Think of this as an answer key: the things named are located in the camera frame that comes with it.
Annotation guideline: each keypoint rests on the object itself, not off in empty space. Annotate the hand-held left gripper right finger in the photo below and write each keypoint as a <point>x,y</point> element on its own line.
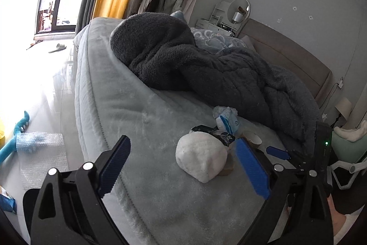
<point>252,170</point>

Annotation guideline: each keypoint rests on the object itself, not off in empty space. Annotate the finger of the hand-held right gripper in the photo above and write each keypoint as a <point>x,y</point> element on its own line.
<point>276,152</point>

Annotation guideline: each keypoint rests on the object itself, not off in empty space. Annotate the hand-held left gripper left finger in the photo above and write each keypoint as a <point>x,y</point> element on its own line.
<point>114,164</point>

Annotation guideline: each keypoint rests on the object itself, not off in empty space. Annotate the paper cup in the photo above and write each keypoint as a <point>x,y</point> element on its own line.
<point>252,138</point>

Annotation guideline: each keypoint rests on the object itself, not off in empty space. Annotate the white cloth ball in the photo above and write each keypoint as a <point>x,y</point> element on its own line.
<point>200,159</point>

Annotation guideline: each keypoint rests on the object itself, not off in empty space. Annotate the person's right forearm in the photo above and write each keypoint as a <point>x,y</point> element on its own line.
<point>337,222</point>

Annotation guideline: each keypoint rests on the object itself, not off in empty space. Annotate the white green chair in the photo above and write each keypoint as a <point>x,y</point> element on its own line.
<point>352,153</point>

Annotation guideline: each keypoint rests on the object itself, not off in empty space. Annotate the cream plush cloth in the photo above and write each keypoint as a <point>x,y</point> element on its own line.
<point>348,133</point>

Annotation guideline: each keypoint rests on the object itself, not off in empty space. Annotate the black crumpled wrapper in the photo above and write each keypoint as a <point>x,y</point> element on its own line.
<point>226,138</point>

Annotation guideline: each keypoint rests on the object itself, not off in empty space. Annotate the cream lamp shade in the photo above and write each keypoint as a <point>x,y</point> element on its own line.
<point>344,108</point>

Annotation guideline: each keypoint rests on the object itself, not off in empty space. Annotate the light grey bed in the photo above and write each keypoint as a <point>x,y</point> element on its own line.
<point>143,118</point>

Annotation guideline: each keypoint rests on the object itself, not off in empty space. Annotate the crumpled clear plastic bag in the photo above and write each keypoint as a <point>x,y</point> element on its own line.
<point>228,120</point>

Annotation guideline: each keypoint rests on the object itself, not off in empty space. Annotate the bubble wrap sheet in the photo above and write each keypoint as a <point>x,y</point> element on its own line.
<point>43,164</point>

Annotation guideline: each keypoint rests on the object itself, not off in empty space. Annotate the beige padded headboard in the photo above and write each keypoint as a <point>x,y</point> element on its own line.
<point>286,55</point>

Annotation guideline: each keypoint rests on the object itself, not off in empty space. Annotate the blue plastic back scratcher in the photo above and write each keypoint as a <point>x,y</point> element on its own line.
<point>11,144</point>

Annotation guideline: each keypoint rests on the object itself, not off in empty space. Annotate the blue packet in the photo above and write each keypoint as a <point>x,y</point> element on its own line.
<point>7,202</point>

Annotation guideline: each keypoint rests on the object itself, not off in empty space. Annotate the dark grey fleece blanket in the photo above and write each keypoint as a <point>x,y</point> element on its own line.
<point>200,67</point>

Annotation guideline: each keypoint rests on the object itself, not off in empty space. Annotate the yellow object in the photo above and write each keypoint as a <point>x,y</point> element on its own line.
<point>1,133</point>

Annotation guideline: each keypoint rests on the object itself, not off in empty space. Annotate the white slipper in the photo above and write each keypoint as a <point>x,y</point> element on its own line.
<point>57,47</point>

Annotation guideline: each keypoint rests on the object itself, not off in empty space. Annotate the blue patterned pillow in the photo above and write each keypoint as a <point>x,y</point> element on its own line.
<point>212,38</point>

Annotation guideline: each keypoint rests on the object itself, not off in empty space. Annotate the silver desk lamp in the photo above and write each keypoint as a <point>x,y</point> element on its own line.
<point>236,17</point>

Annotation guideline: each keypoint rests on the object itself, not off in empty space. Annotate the white vanity desk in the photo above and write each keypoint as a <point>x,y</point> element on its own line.
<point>209,24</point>

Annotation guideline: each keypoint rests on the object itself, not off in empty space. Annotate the round mirror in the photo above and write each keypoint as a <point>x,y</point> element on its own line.
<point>239,5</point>

